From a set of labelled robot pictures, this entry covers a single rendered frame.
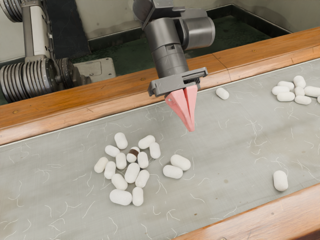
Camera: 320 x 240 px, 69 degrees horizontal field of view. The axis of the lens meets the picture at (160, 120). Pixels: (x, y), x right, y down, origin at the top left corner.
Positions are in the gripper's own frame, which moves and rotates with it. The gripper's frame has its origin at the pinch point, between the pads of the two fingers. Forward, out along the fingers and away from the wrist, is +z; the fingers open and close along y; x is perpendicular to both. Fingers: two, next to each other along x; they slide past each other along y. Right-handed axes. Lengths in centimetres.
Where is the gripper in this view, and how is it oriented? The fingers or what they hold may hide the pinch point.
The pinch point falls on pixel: (190, 126)
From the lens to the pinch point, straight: 42.4
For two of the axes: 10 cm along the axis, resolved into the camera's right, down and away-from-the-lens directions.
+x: -1.5, 1.2, 9.8
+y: 9.5, -2.7, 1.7
